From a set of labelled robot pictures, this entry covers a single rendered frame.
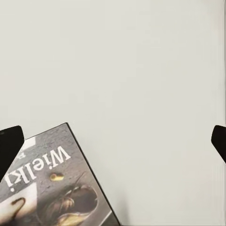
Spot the hardback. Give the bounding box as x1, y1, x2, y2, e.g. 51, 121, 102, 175
0, 122, 121, 226

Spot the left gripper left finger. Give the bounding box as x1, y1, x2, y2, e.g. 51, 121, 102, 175
0, 125, 24, 182

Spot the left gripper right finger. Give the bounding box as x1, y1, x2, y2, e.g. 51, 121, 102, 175
211, 125, 226, 163

